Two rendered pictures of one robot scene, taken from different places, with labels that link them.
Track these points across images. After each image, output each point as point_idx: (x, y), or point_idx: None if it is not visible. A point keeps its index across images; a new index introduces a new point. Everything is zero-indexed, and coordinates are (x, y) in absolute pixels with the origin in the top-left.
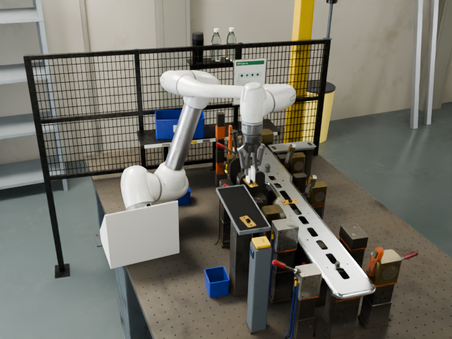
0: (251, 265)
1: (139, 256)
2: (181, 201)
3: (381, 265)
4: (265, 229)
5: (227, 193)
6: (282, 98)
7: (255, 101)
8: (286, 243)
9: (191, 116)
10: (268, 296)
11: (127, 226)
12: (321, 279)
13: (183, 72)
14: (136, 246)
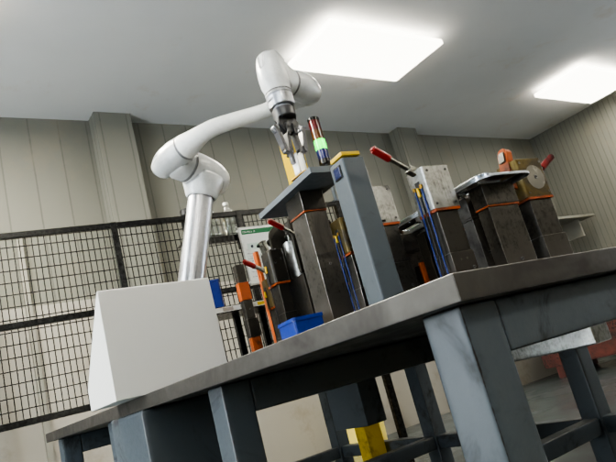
0: (344, 198)
1: (164, 377)
2: None
3: (518, 161)
4: None
5: None
6: (305, 74)
7: (275, 59)
8: (382, 210)
9: (201, 205)
10: (388, 242)
11: (136, 314)
12: (449, 175)
13: None
14: (155, 356)
